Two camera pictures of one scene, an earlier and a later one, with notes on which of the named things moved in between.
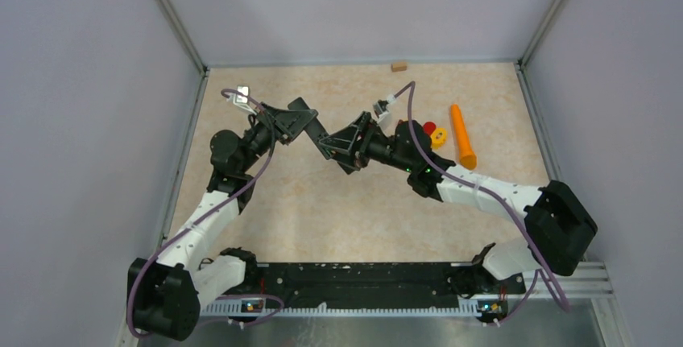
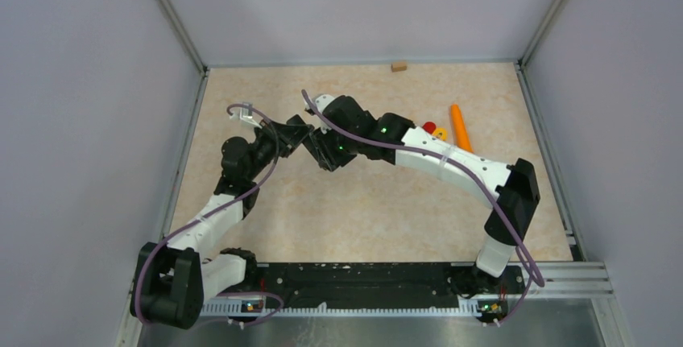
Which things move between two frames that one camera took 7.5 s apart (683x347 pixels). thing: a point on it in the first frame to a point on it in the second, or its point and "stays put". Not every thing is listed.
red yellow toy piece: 438,134 stays put
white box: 242,101 to 246,114
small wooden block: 399,67 stays put
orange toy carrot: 467,155 stays put
